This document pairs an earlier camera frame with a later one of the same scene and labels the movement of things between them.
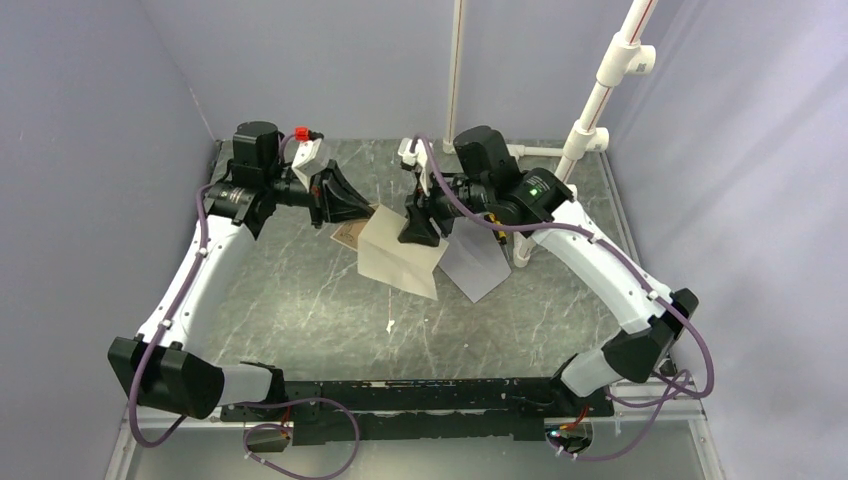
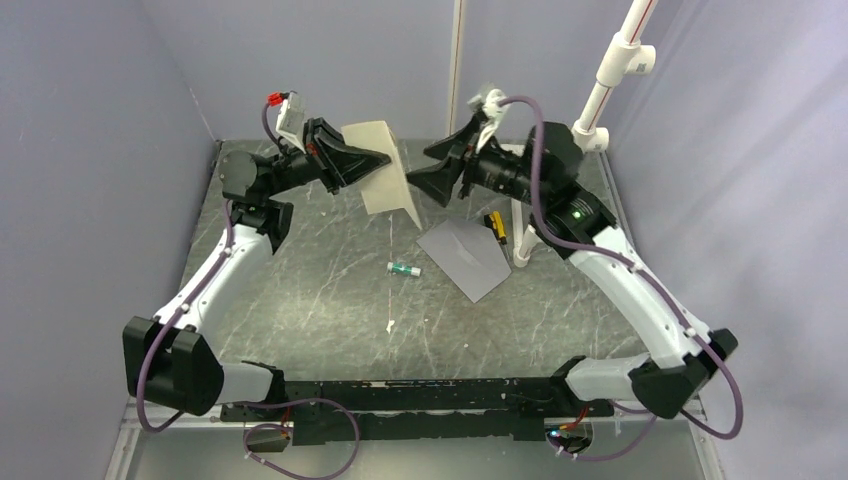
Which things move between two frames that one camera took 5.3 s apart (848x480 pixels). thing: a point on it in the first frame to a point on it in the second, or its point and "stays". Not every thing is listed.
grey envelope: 475,260 stays
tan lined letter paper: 383,257 to 390,188
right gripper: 420,228 to 438,179
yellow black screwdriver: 500,236 stays
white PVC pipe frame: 625,54 stays
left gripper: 334,200 to 348,164
